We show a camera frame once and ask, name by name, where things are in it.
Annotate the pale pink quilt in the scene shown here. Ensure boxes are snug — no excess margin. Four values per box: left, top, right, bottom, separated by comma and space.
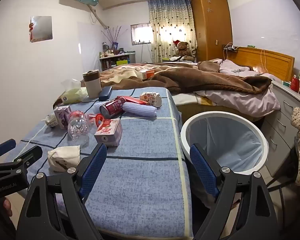
197, 59, 281, 118

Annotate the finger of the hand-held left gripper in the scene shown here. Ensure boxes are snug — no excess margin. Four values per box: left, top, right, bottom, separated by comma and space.
0, 139, 17, 160
5, 145, 43, 174

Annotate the small purple carton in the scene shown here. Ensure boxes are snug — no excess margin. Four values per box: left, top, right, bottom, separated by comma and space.
54, 105, 73, 130

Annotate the cluttered side desk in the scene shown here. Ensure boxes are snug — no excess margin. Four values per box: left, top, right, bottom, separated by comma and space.
99, 51, 137, 71

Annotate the brown fleece blanket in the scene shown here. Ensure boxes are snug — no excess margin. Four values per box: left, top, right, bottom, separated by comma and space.
80, 59, 273, 95

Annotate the small window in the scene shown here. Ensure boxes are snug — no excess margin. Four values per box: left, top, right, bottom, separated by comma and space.
130, 23, 151, 46

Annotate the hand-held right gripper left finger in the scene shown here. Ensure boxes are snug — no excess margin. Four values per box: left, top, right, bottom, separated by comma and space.
16, 143, 108, 240

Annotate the clear cup with red lid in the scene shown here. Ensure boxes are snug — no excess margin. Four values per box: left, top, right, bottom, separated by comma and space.
89, 114, 105, 128

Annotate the wooden bed headboard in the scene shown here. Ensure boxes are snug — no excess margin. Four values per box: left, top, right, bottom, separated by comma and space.
226, 46, 295, 82

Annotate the grey drawer cabinet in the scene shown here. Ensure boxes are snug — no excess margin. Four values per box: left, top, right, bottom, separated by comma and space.
261, 80, 300, 178

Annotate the red jar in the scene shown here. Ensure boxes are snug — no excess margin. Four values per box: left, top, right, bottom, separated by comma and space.
290, 75, 300, 93

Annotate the brown teddy bear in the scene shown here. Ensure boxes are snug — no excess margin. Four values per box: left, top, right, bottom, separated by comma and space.
172, 40, 196, 62

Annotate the silver wall sheet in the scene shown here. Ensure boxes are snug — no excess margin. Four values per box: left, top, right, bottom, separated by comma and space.
29, 16, 53, 43

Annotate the person's left hand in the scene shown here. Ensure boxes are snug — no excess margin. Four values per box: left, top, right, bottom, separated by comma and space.
2, 197, 13, 217

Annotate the dark blue glasses case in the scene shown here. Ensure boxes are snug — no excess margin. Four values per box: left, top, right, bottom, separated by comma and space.
98, 86, 113, 102

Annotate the blue checked tablecloth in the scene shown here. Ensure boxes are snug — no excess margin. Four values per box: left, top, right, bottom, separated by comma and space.
5, 87, 194, 238

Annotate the brown and white tumbler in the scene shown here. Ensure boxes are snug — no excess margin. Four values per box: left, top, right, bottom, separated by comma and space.
83, 69, 102, 99

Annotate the green tissue pack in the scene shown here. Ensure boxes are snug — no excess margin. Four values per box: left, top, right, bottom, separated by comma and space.
60, 79, 89, 105

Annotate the patterned paper cup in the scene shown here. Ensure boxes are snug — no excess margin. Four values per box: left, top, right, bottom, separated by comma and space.
139, 92, 162, 108

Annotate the white power strip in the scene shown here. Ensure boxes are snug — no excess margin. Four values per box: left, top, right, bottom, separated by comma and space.
222, 44, 239, 53

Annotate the vase with dry branches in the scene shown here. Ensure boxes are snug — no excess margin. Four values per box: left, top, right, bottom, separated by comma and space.
101, 26, 129, 50

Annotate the wooden wardrobe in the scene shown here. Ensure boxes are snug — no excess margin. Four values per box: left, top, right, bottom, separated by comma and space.
191, 0, 233, 63

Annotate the clear plastic bottle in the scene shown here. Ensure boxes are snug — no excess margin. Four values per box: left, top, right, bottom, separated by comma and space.
68, 110, 95, 141

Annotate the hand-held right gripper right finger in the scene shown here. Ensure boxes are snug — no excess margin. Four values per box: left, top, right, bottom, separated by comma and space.
189, 143, 281, 240

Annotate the wrapped air conditioner pipe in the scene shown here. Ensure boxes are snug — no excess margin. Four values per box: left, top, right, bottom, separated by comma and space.
86, 4, 109, 29

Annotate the patterned curtain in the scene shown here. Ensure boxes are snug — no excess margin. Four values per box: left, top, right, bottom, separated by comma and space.
148, 0, 198, 63

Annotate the orange and white box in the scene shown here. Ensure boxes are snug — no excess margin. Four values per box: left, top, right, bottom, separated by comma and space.
139, 69, 155, 81

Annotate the red drink can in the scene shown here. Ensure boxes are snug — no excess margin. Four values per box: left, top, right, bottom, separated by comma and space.
99, 99, 127, 118

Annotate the long red carton box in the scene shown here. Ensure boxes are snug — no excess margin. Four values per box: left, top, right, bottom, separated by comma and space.
116, 96, 148, 106

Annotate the pink milk carton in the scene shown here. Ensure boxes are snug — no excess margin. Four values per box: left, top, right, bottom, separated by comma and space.
94, 118, 123, 147

